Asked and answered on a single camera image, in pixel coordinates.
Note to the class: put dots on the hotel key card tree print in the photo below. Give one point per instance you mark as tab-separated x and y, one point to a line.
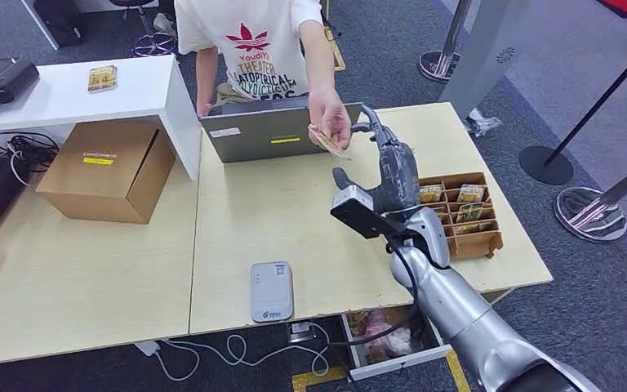
102	79
431	193
470	228
469	212
470	193
440	212

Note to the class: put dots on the black stanchion post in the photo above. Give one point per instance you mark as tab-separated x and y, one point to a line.
545	165

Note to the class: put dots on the person's right hand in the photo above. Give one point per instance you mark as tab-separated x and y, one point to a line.
203	110

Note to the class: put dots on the white card reader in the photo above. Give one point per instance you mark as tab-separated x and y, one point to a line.
272	292

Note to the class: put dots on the white raised shelf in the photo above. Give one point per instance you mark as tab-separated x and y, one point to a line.
75	92

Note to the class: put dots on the grey kiosk pillar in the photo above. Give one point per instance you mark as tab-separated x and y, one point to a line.
486	54

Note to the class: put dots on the black camera device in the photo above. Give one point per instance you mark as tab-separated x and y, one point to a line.
13	81

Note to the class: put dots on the black stool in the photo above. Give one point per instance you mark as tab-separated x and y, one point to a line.
154	43

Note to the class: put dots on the person's left hand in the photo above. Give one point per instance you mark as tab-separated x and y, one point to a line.
332	119

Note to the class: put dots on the chrome stanchion post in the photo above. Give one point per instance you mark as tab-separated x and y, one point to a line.
440	65
589	216

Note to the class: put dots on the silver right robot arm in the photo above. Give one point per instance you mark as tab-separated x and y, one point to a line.
454	303

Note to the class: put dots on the clear plastic wrap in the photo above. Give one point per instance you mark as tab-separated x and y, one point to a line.
478	123

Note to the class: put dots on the person's right forearm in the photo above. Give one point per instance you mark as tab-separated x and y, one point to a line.
206	76

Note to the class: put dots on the brown cardboard box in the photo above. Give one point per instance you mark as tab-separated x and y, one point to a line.
102	173

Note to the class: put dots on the white drawer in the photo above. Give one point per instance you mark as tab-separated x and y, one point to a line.
400	365

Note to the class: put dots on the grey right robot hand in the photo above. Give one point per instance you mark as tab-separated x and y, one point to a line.
400	173

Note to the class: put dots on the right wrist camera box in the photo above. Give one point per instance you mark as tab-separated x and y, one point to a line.
362	219

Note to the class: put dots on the pink plastic bag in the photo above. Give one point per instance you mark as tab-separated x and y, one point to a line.
386	335

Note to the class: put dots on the person's left forearm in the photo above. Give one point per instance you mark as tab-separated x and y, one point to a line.
316	59

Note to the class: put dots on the wooden card holder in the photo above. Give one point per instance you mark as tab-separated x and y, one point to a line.
476	243

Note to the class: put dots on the black cabinet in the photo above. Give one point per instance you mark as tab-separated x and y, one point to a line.
59	21

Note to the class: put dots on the metal floor socket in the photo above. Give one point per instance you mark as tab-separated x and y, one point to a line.
300	331

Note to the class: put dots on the person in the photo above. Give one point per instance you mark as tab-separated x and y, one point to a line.
254	43

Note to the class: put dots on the ID card with tree print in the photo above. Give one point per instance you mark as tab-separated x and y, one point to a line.
328	145

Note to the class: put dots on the white power adapter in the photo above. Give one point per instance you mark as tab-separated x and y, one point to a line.
147	348

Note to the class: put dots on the grey laptop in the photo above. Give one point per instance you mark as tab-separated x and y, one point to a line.
281	135

